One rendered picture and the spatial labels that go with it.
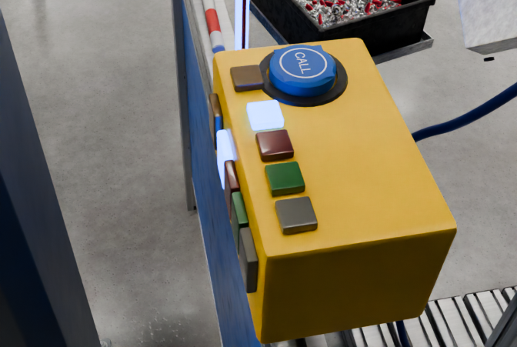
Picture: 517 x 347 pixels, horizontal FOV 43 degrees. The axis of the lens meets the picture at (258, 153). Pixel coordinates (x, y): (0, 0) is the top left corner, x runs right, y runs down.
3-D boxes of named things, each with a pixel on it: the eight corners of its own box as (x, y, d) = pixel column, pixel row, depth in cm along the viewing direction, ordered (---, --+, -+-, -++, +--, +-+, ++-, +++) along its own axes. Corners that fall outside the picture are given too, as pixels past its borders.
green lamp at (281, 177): (305, 193, 33) (306, 185, 33) (271, 198, 33) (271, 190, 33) (297, 167, 34) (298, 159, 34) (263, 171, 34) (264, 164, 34)
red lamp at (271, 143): (294, 158, 35) (295, 151, 34) (261, 163, 35) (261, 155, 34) (286, 135, 36) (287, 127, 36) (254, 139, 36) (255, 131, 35)
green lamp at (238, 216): (248, 255, 36) (249, 221, 34) (237, 257, 36) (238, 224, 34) (241, 224, 37) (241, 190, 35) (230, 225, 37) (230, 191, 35)
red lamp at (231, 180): (240, 221, 38) (241, 187, 35) (230, 222, 37) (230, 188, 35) (233, 192, 39) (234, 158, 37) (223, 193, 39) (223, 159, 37)
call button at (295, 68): (341, 100, 39) (345, 78, 38) (276, 108, 38) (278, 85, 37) (324, 58, 42) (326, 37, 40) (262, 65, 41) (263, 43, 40)
